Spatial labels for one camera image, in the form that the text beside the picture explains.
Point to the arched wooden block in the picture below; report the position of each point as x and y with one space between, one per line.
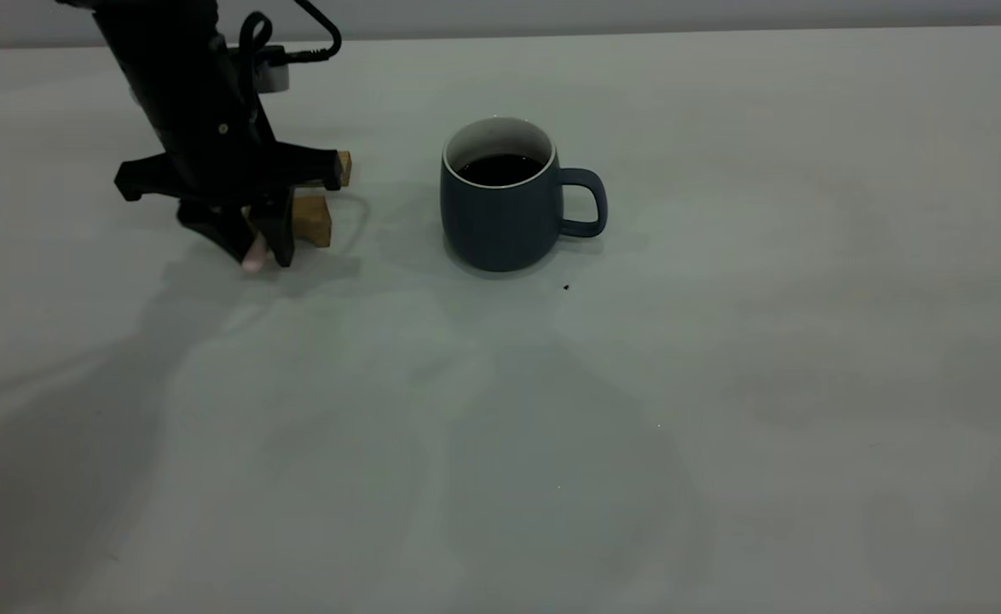
313 220

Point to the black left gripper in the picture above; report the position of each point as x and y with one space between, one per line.
211 153

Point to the flat rectangular wooden block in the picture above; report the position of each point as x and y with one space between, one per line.
344 169

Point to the dark grey ceramic mug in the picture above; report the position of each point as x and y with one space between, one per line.
500 230

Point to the dark coffee liquid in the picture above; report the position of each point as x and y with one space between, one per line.
500 170

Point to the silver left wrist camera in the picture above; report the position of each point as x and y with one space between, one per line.
274 78

